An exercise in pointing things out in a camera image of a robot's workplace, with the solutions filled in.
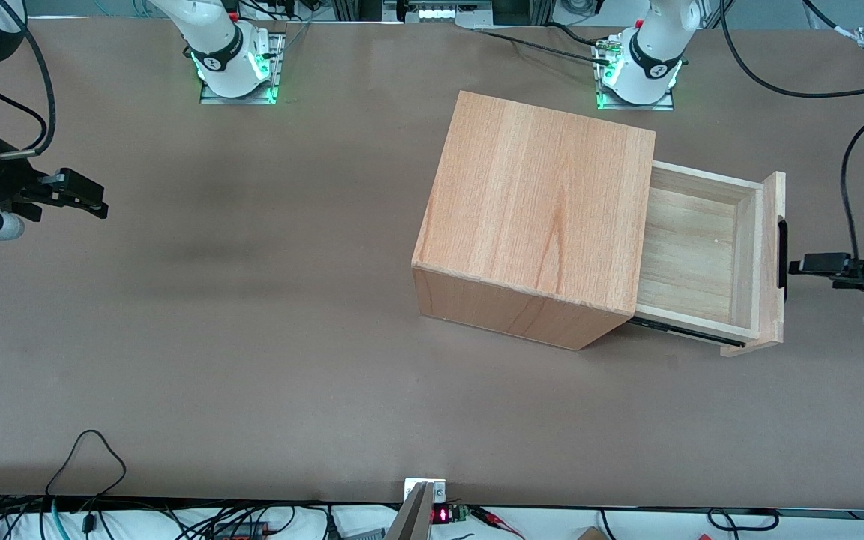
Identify white power strip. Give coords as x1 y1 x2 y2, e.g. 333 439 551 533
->
399 0 494 26

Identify aluminium camera mount post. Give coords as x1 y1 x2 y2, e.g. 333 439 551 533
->
385 478 448 540

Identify red clip test leads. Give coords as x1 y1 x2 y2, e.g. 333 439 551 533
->
469 506 525 540

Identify black cable with white tag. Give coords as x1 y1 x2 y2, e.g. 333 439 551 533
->
802 0 864 63

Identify light wooden drawer cabinet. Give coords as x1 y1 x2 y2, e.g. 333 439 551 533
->
411 90 656 351

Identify wooden drawer with black handle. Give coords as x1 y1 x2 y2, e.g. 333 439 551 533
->
627 160 788 358

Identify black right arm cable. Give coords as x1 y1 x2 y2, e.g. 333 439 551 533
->
0 0 58 160

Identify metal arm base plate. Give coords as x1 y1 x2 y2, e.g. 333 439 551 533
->
199 30 287 105
592 37 676 112

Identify long black hanging cable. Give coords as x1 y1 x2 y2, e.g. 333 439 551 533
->
718 0 864 99

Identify black and orange device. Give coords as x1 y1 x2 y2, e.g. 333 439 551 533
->
211 520 272 540

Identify black coiled cable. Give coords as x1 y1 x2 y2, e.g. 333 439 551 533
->
707 508 781 533

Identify thin black looped cable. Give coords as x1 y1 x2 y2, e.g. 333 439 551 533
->
44 429 128 500

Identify black base power cable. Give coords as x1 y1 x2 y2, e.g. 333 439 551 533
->
475 22 614 68

